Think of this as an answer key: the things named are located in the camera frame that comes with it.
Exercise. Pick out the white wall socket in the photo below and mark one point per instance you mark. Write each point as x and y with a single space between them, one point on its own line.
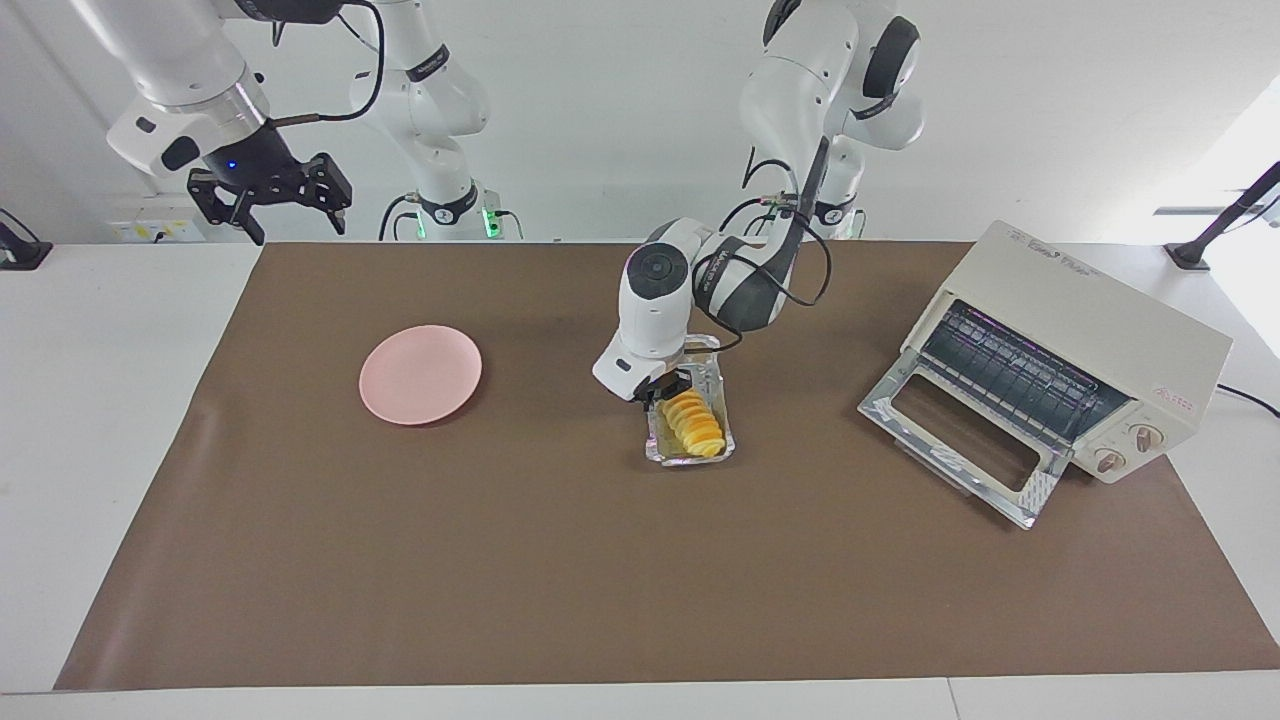
135 232

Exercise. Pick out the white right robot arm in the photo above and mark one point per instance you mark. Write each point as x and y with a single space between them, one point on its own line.
180 60

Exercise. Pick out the green lit base connector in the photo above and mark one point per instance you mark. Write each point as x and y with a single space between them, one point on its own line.
488 222

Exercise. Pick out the glass oven door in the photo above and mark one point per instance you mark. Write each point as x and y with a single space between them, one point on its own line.
905 425

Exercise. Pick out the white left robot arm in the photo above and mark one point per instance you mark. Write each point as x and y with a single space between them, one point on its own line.
655 300

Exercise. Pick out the cream toaster oven body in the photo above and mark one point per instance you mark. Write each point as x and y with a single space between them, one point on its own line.
1090 320

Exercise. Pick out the black camera stand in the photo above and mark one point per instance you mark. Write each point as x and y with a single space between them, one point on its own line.
1188 255

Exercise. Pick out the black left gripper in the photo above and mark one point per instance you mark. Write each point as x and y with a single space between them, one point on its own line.
660 385

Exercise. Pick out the pink round plate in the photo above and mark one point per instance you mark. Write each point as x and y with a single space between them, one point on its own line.
420 375

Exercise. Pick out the aluminium foil tray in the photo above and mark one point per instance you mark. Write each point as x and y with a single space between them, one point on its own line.
722 395

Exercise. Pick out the metal oven rack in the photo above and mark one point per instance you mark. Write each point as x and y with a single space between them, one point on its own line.
1020 375

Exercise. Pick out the black table clamp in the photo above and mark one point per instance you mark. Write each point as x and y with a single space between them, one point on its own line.
20 255

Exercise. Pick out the brown table mat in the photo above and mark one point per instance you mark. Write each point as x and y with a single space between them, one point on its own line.
650 560

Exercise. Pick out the yellow ridged bread loaf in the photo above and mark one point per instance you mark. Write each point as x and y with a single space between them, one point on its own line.
695 425

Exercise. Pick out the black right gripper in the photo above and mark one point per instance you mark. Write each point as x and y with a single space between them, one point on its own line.
255 165

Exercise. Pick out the cream oven knob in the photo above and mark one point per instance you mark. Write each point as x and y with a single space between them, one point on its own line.
1109 461
1143 437

